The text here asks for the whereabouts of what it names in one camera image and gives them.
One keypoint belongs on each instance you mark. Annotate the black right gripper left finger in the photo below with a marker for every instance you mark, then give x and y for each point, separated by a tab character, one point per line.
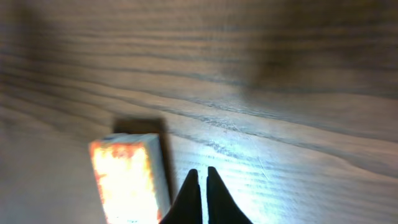
186	208

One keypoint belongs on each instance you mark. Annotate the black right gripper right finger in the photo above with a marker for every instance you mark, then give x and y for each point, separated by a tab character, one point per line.
221	206

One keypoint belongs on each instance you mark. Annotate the orange snack packet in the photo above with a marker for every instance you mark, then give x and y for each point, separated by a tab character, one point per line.
130	177

